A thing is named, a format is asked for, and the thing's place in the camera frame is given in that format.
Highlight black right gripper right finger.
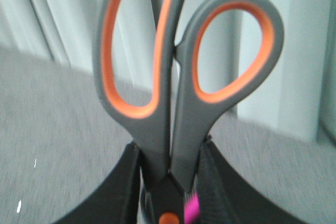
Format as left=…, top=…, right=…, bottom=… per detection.
left=196, top=136, right=302, bottom=223

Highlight grey curtain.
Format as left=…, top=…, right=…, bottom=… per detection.
left=1, top=0, right=335, bottom=142

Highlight grey orange scissors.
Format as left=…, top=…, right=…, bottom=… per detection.
left=93, top=0, right=284, bottom=223

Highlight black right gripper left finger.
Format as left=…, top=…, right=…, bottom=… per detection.
left=56, top=142, right=140, bottom=223

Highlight pink marker pen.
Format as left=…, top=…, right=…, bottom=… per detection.
left=184, top=193, right=200, bottom=224

